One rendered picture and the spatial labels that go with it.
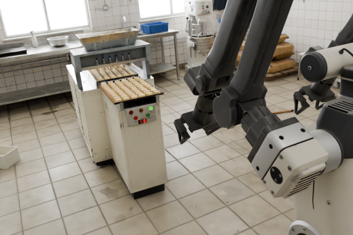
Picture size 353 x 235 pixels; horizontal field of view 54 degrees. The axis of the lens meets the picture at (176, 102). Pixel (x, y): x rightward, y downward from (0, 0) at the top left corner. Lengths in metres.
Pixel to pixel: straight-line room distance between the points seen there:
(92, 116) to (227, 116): 2.67
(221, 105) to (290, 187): 0.24
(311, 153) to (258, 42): 0.24
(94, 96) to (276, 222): 1.91
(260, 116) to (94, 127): 2.78
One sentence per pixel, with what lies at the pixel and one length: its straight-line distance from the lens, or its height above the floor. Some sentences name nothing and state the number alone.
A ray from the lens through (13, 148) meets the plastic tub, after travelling 4.23.
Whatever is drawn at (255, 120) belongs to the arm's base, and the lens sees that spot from 0.76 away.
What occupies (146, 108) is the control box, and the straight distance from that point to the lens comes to 2.70.
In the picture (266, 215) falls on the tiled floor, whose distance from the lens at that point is 2.86.
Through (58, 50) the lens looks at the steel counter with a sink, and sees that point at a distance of 5.52.
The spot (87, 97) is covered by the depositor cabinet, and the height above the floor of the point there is 0.77.
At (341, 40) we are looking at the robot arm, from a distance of 1.14.
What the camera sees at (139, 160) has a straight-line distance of 2.89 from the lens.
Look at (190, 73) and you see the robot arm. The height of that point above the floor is 1.50.
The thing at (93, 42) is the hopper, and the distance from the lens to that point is 3.29.
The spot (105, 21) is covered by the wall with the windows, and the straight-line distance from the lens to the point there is 6.40.
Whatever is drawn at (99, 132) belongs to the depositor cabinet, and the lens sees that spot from 3.47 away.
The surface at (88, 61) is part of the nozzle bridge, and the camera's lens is 3.34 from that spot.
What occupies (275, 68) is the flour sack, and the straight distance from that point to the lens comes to 6.04.
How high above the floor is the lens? 1.76
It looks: 20 degrees down
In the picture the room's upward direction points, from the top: 5 degrees counter-clockwise
